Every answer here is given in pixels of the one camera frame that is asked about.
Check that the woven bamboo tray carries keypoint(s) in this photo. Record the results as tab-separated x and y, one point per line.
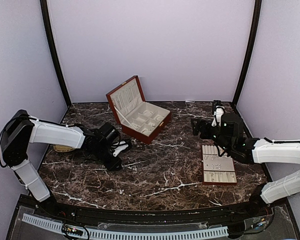
62	148

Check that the black frame post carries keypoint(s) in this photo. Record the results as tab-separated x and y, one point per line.
248	53
53	52

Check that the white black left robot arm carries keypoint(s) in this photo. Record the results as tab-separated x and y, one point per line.
104	143

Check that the left black frame post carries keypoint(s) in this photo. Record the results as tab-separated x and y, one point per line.
53	52

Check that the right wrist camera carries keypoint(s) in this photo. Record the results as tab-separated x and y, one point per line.
218	110

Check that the black front table rail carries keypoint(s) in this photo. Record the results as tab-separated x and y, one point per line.
92	216

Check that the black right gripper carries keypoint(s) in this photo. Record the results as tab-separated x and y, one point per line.
201	122

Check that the white slotted cable duct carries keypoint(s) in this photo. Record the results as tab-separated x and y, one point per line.
87	233

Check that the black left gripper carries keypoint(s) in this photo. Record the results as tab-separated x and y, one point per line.
111	167

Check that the red wooden jewelry box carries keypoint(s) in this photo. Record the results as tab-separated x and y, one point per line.
138	118

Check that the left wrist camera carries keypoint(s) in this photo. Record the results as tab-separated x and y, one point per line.
121	146

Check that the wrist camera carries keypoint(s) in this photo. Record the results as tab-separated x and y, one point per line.
218	110
121	146

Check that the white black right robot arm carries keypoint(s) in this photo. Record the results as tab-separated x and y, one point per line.
228	134

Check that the red jewelry tray insert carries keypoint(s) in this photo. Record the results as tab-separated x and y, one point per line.
217	167

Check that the right black frame post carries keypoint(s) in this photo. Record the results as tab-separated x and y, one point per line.
248	53

